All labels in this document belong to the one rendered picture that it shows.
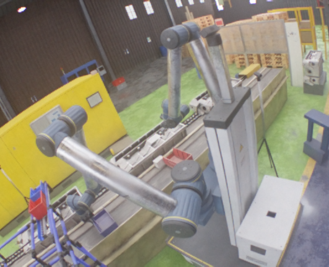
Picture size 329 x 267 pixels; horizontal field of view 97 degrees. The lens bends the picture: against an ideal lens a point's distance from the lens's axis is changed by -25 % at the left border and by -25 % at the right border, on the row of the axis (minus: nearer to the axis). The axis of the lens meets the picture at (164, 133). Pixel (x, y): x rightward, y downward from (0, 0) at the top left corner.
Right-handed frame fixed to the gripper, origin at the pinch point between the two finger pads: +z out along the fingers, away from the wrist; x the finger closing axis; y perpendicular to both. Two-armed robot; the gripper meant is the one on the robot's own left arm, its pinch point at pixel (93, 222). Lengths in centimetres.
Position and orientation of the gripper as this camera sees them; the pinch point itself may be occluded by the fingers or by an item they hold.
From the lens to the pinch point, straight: 202.3
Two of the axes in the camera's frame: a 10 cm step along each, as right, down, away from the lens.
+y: -6.2, -2.0, 7.6
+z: 3.3, 8.1, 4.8
